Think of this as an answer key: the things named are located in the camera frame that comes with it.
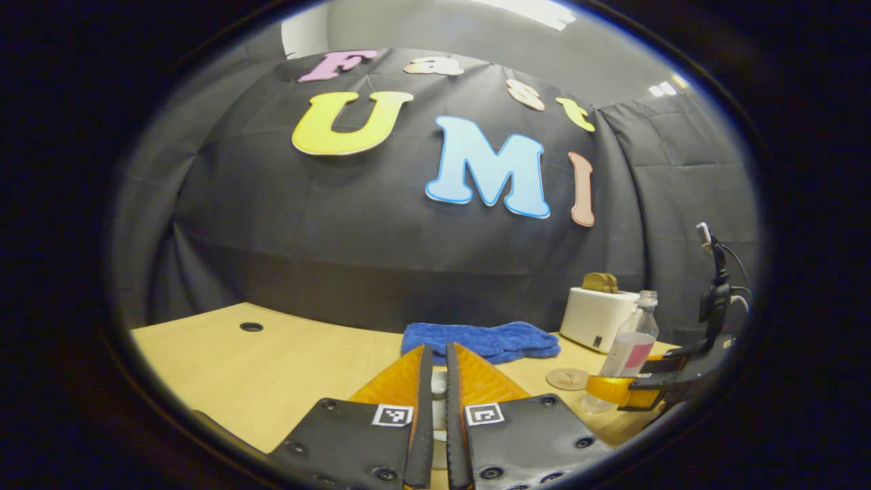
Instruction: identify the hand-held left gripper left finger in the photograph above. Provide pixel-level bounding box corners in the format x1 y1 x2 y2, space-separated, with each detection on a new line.
267 344 435 490

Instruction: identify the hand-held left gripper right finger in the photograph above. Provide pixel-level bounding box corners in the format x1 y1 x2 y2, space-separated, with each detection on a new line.
446 342 613 490

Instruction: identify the clear water bottle pink label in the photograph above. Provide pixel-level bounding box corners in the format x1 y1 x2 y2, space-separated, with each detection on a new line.
580 290 659 414

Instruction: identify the round brown coaster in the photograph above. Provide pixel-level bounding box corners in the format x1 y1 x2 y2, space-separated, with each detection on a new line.
546 367 590 392

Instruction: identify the blue towel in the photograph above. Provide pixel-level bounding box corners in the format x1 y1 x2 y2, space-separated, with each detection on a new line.
400 321 562 365

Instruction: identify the white toaster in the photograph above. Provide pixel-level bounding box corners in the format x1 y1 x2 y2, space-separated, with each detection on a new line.
559 286 642 353

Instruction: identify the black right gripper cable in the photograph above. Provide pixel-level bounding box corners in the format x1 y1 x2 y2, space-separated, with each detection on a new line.
720 244 751 293

